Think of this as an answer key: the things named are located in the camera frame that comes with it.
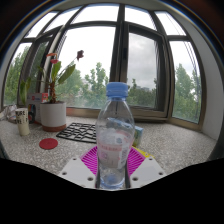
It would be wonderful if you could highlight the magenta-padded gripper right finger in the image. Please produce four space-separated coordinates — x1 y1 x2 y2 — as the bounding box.
125 146 167 190

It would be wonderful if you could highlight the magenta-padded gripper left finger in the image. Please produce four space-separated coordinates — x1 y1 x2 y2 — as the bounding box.
58 145 100 190

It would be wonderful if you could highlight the clear blue-capped water bottle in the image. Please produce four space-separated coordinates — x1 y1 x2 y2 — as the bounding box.
95 81 136 191

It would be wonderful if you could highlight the blue-green carton pack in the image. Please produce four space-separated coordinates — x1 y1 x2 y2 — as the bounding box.
132 125 145 148

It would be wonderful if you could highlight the black lattice trivet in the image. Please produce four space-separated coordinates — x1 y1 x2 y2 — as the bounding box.
55 122 98 144

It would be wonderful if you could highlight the flat round red coaster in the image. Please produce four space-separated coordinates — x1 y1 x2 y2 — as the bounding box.
38 137 59 150

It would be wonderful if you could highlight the potted plant in white pot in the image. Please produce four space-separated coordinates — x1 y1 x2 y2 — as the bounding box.
19 49 85 132

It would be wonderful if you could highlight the cream paper cup black lettering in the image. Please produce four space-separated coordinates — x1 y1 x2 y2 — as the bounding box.
14 107 31 137

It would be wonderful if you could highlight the clear plastic-wrapped packet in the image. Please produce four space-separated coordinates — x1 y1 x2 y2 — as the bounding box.
0 104 18 123

